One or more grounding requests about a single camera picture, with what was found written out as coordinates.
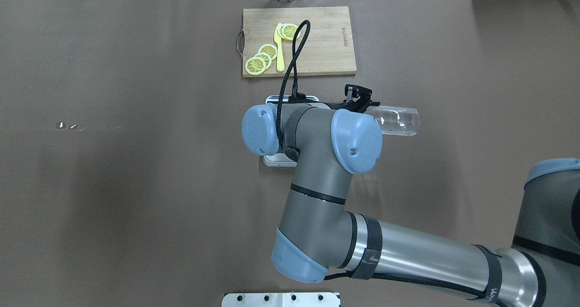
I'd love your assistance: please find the yellow plastic knife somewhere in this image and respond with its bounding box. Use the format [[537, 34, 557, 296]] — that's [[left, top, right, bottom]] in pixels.
[[273, 23, 285, 72]]

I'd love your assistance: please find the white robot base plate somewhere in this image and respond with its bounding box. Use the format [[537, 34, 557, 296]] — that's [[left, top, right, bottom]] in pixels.
[[221, 292, 342, 307]]

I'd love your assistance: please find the black braided cable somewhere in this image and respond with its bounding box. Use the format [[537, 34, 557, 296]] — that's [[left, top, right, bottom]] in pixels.
[[276, 20, 311, 149]]

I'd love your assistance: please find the clear glass sauce bottle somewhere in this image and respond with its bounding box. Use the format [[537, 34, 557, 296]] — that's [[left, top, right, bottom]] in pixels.
[[365, 105, 421, 136]]

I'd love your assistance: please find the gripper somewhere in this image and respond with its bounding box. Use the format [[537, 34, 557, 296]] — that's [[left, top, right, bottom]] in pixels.
[[324, 84, 381, 113]]

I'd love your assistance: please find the spilled liquid puddle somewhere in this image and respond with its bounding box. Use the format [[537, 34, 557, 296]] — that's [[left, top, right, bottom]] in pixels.
[[55, 120, 87, 132]]

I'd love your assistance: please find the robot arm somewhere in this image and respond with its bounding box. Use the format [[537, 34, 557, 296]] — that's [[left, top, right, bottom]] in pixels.
[[241, 84, 580, 307]]

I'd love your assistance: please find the bamboo cutting board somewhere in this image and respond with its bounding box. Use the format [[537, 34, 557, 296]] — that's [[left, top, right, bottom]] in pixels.
[[237, 6, 357, 78]]

